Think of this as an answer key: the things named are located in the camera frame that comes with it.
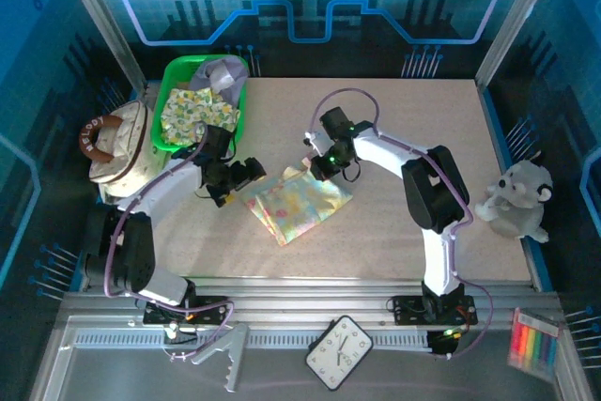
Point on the pastel floral skirt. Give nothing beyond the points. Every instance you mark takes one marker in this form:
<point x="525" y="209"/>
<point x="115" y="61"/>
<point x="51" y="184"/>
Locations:
<point x="296" y="204"/>

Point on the lemon print skirt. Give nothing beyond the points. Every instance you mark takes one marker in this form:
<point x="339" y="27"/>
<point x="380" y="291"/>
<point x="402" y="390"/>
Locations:
<point x="197" y="110"/>

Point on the lavender skirt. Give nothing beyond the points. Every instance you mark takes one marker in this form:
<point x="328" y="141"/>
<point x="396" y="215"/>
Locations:
<point x="220" y="74"/>

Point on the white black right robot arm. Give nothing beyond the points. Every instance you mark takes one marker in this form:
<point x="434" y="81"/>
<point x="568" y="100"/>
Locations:
<point x="385" y="152"/>

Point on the green plastic basket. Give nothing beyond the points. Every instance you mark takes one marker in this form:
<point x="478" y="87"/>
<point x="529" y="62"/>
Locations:
<point x="183" y="65"/>

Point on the grey toothed plastic tool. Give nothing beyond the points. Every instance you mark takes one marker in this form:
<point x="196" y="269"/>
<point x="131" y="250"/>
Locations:
<point x="235" y="349"/>

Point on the black white analog clock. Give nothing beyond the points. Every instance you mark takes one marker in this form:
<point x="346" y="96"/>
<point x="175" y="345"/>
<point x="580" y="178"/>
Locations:
<point x="339" y="351"/>

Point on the grey plush toy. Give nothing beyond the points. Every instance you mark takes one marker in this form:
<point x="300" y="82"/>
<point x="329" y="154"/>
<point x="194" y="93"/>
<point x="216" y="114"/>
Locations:
<point x="516" y="199"/>

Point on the black electronics box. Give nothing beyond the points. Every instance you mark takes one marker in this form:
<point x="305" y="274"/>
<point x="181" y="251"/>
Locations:
<point x="443" y="347"/>

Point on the rainbow marker pack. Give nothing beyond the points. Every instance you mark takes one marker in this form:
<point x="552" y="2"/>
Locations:
<point x="533" y="344"/>

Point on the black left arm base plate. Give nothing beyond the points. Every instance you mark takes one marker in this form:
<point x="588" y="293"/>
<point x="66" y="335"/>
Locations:
<point x="218" y="312"/>

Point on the aluminium frame rail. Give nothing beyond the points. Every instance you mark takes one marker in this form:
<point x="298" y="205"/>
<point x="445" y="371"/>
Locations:
<point x="305" y="300"/>

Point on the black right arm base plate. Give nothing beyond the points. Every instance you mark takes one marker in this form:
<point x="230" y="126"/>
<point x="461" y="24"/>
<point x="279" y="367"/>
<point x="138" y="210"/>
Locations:
<point x="406" y="312"/>

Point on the aluminium frame post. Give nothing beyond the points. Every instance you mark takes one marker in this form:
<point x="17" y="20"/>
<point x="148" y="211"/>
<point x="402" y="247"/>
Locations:
<point x="516" y="20"/>
<point x="104" y="20"/>

